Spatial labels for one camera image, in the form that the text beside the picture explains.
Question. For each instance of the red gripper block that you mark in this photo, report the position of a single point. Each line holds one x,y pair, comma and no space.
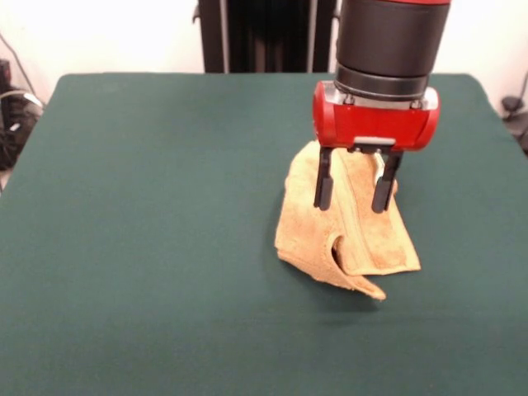
375,123

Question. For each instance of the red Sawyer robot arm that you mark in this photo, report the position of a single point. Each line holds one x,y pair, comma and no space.
392,41

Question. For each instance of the tan terry towel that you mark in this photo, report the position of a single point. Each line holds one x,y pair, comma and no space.
305,235

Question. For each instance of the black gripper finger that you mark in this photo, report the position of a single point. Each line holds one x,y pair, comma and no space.
384,189
323,185

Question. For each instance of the dark green table cloth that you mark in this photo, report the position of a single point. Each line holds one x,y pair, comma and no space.
123,255

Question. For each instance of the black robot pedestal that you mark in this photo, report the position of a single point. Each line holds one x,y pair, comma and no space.
264,37

